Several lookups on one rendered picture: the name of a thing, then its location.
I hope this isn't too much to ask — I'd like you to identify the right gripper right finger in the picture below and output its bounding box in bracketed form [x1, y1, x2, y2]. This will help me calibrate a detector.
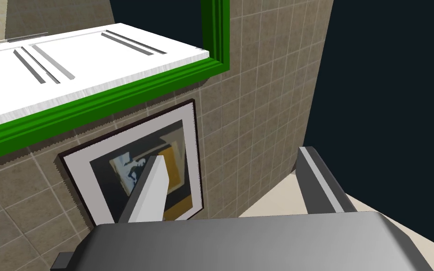
[295, 146, 358, 215]

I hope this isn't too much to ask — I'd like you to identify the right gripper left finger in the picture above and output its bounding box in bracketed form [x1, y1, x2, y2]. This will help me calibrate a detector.
[118, 154, 171, 224]

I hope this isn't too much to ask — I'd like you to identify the framed picture with white mat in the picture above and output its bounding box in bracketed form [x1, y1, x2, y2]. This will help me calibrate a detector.
[54, 98, 205, 231]

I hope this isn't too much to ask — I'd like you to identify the white panelled door leaf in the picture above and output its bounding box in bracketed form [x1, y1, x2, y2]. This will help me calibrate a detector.
[0, 23, 210, 132]

